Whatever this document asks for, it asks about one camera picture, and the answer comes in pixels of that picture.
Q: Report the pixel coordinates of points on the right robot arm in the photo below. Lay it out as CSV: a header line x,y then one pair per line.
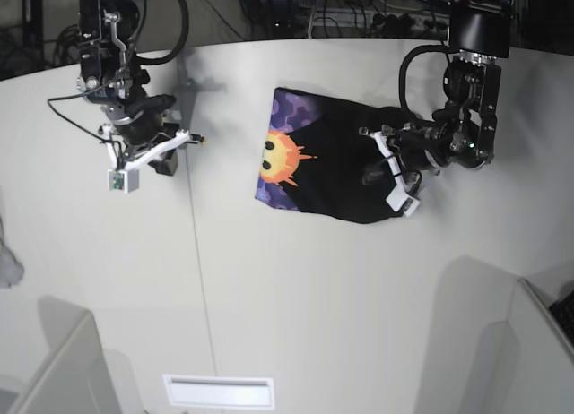
x,y
113,76

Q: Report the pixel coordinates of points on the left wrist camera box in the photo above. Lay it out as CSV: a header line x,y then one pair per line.
x,y
401,202

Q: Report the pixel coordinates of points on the grey cloth at left edge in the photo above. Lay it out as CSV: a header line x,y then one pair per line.
x,y
11,270

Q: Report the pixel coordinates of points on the white power strip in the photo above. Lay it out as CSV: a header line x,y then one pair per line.
x,y
371,23

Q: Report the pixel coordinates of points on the white partition panel right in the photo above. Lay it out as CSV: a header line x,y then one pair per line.
x,y
524,363

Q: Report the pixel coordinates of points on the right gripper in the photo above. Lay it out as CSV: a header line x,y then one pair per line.
x,y
137,129

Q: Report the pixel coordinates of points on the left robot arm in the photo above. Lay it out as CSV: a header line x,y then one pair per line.
x,y
463,131

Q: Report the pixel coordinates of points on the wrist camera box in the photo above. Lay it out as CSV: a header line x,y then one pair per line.
x,y
125,181
401,202

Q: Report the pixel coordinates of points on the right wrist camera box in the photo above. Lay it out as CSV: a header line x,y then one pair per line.
x,y
125,181

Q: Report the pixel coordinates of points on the white paper label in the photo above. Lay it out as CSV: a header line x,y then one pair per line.
x,y
222,393

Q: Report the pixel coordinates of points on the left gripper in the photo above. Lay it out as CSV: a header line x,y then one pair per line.
x,y
411,148

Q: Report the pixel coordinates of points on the white partition panel left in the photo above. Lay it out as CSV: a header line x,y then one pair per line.
x,y
74,378

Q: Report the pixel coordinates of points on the black keyboard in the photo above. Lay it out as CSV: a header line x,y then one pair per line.
x,y
563,312

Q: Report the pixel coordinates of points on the white partition panel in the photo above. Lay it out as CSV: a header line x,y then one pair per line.
x,y
524,363
74,378

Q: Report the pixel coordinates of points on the black T-shirt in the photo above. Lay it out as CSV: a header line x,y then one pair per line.
x,y
313,157

